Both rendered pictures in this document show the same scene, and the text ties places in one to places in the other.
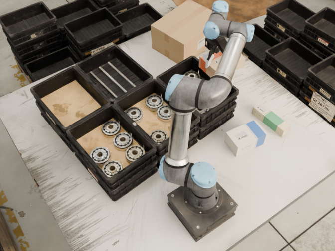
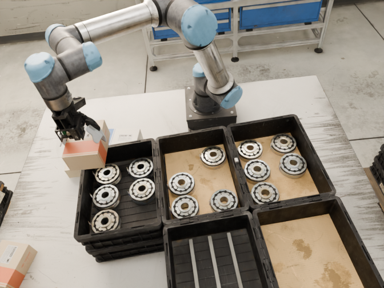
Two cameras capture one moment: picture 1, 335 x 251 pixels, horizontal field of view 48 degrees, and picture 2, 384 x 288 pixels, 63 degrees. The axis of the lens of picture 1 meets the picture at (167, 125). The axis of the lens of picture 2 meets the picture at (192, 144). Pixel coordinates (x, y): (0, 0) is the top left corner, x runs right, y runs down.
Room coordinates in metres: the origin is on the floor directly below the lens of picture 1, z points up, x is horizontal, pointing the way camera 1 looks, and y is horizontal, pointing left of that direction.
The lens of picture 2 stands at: (1.89, 0.47, 1.88)
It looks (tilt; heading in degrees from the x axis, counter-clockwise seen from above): 49 degrees down; 217
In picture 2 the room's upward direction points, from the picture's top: 8 degrees counter-clockwise
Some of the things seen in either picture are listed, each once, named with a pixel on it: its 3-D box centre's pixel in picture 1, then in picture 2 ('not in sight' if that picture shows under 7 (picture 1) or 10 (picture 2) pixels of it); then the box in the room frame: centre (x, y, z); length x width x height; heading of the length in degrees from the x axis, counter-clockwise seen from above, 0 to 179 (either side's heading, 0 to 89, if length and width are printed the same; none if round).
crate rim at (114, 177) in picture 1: (110, 140); (275, 158); (1.15, 0.29, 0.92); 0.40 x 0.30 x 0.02; 39
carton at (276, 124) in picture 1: (270, 119); (76, 154); (1.41, -0.61, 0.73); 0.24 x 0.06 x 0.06; 37
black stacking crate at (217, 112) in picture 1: (196, 91); (122, 191); (1.52, -0.17, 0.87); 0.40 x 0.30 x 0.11; 39
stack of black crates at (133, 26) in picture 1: (137, 34); not in sight; (2.76, 0.25, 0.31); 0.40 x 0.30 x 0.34; 124
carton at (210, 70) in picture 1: (217, 65); (87, 144); (1.51, -0.27, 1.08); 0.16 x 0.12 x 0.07; 34
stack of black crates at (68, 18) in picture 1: (77, 27); not in sight; (2.88, 0.80, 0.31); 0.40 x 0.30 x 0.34; 123
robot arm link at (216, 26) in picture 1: (217, 27); (77, 58); (1.43, -0.24, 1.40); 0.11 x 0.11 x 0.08; 68
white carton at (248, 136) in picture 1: (246, 138); (120, 143); (1.27, -0.44, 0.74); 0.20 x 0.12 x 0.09; 116
